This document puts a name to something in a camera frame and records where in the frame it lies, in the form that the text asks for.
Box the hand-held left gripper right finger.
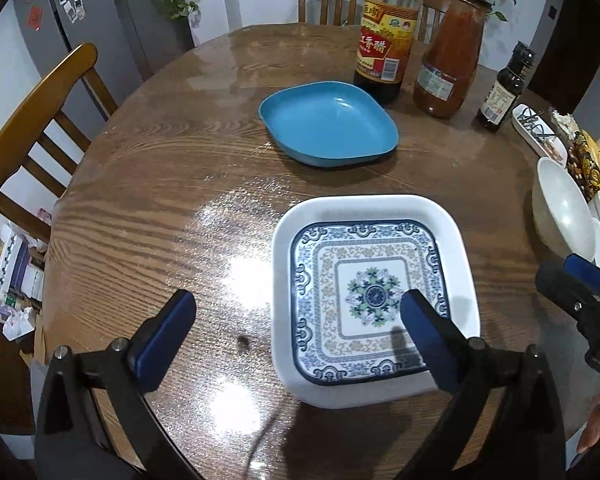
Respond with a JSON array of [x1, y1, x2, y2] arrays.
[[395, 288, 566, 480]]

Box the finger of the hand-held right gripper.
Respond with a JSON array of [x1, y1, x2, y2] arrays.
[[564, 254, 600, 301], [536, 260, 600, 323]]

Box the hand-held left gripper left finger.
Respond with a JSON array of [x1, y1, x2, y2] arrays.
[[35, 288, 198, 480]]

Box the large white bowl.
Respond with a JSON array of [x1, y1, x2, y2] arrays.
[[531, 157, 597, 261]]

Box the white patterned square plate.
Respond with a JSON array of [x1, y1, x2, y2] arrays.
[[270, 194, 482, 408]]

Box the blue plate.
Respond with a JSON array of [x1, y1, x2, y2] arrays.
[[258, 81, 399, 168]]

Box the person's right hand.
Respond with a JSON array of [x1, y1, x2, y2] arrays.
[[576, 381, 600, 456]]

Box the wooden beaded trivet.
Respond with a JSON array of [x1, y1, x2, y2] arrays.
[[565, 144, 590, 192]]

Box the yellow snack bag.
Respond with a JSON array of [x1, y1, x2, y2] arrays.
[[570, 130, 600, 196]]

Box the white oblong dish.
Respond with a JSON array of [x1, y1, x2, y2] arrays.
[[511, 104, 568, 165]]

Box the white crumpled packet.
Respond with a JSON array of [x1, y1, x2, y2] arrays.
[[550, 109, 579, 137]]

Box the pile of boxes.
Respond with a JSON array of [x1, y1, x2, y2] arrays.
[[0, 207, 51, 356]]

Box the small dark sauce bottle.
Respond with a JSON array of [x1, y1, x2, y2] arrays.
[[476, 41, 537, 133]]

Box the dark door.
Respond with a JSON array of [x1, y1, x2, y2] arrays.
[[530, 0, 600, 116]]

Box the red sauce jar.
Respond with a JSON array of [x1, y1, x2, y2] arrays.
[[412, 0, 493, 120]]

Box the dark vinegar bottle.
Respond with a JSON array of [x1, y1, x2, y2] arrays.
[[353, 0, 423, 106]]

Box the grey refrigerator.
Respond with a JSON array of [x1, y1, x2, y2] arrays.
[[14, 0, 196, 121]]

